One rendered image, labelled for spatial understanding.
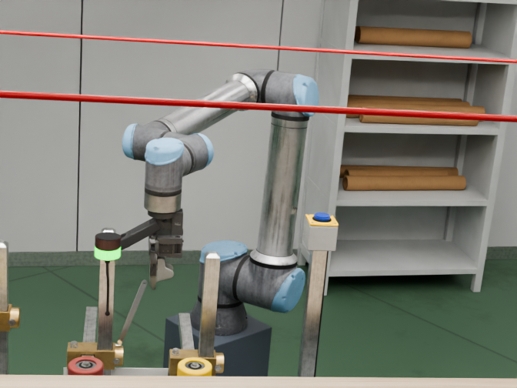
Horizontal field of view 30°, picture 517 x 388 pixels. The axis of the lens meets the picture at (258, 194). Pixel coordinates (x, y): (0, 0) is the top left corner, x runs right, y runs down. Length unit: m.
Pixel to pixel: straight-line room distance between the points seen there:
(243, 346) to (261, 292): 0.23
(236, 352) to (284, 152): 0.68
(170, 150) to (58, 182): 2.75
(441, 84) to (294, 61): 0.84
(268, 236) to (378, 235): 2.54
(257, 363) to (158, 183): 1.08
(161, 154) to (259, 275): 0.81
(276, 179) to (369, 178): 2.12
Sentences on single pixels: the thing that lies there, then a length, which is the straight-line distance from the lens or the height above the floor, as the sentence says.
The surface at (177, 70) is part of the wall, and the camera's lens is 4.92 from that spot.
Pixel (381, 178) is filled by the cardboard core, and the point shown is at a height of 0.59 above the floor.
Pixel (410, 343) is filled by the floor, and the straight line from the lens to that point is 4.61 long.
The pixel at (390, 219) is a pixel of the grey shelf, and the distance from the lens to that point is 5.44.
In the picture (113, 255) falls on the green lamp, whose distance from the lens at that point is 2.25.
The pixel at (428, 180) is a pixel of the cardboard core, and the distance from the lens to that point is 5.12.
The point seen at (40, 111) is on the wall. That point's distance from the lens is 4.91.
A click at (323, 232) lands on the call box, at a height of 1.20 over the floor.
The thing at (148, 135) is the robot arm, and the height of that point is 1.35.
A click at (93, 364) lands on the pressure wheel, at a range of 2.28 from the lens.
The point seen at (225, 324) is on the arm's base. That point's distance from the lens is 3.11.
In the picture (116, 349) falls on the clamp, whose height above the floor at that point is 0.87.
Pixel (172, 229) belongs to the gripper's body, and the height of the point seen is 1.16.
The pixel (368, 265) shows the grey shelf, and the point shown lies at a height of 0.13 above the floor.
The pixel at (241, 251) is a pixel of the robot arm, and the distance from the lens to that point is 3.05.
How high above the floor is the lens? 1.98
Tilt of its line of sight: 18 degrees down
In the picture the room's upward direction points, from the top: 5 degrees clockwise
